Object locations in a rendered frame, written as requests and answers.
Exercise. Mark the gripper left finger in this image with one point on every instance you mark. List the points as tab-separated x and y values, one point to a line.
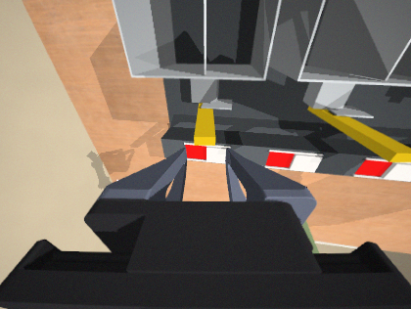
152	182

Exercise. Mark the dark grey board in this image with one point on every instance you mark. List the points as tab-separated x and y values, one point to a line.
269	123

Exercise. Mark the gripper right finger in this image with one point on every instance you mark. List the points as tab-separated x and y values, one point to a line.
263	184

